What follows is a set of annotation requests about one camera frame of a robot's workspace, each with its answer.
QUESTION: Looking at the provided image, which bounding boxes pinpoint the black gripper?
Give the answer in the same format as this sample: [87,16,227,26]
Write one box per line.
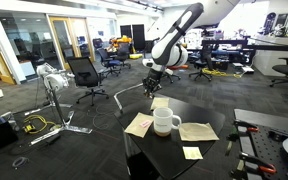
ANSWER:
[143,77,163,100]

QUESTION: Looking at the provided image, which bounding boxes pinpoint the brown paper napkin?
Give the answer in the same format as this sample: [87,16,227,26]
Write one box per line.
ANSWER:
[150,96,170,111]
[124,112,155,139]
[178,122,220,142]

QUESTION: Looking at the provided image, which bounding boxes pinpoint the pink sticky note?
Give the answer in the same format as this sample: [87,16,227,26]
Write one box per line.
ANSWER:
[139,120,153,129]

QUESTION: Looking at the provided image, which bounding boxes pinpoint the white mug with cork base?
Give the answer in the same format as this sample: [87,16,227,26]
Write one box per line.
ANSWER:
[152,106,182,137]

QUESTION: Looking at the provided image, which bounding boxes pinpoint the dark office chair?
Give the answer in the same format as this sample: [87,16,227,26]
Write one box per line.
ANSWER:
[115,42,133,70]

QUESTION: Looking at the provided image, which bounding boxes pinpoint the blue seat office chair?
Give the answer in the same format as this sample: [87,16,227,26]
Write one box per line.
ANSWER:
[96,47,123,78]

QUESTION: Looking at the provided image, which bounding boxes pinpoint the yellow orange machine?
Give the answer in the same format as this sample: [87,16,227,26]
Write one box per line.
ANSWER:
[109,34,134,52]

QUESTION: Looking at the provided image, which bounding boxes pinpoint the black standing panels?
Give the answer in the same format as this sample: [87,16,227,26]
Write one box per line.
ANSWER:
[119,23,147,52]

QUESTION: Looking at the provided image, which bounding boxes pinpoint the black swivel office chair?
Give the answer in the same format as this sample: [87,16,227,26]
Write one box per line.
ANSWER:
[188,44,214,83]

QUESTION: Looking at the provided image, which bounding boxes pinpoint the black mesh office chair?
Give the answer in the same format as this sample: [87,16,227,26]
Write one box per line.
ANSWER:
[66,56,110,107]

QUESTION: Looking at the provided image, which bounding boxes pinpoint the pale yellow paper note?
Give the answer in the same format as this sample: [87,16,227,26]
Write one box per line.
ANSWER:
[182,146,204,161]

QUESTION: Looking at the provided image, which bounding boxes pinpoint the black long desk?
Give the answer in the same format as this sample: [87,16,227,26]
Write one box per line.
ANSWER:
[201,38,257,66]

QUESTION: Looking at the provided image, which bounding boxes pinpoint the wooden framed glass doors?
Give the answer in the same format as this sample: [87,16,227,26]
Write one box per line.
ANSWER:
[48,16,97,71]

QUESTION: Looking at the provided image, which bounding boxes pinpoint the white device on chrome stand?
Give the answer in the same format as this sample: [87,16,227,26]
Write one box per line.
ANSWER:
[23,62,94,147]

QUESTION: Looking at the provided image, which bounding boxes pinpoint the white counter block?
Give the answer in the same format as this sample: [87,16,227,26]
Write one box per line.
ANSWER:
[251,34,288,78]

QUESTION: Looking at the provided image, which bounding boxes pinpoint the black perforated breadboard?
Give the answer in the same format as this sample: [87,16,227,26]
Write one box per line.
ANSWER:
[233,108,288,180]

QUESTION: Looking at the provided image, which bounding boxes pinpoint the metal chair frame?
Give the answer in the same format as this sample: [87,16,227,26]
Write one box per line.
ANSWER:
[113,82,145,114]

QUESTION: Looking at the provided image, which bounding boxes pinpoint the thin white floor cable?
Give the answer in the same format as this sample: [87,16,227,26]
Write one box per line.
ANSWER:
[91,102,119,132]

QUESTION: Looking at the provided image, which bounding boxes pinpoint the long yellow floor cable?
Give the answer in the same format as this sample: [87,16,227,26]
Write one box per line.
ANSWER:
[201,67,244,80]

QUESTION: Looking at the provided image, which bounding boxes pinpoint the red handled black clamp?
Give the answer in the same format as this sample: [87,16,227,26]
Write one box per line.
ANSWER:
[233,119,260,134]

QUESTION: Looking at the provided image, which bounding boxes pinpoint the yellow cable with plug box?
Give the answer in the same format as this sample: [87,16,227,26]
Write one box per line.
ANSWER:
[23,114,58,135]

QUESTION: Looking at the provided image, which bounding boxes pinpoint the orange handled black clamp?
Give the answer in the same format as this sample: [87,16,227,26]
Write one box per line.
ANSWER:
[237,151,278,175]

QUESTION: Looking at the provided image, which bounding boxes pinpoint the coiled black floor cable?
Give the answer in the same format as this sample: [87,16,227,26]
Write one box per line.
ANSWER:
[11,156,30,169]

